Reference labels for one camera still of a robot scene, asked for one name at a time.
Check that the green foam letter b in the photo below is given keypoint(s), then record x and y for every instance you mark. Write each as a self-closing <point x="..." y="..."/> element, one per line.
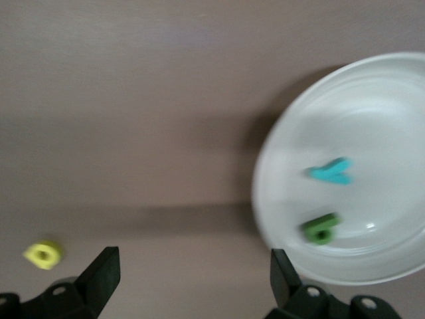
<point x="327" y="222"/>

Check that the beige brown plate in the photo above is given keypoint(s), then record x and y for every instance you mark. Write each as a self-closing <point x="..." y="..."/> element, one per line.
<point x="365" y="116"/>

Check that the yellow foam letter d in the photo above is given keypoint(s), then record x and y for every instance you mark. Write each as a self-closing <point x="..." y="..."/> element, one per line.
<point x="54" y="252"/>

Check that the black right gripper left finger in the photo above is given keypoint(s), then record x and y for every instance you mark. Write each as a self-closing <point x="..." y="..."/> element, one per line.
<point x="93" y="289"/>

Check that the brown table cover sheet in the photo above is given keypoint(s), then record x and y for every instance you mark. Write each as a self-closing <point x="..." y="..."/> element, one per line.
<point x="133" y="133"/>

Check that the cyan foam letter y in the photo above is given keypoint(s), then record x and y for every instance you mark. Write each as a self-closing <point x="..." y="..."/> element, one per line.
<point x="332" y="174"/>

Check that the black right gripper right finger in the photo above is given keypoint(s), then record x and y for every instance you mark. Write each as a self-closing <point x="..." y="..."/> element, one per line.
<point x="289" y="289"/>

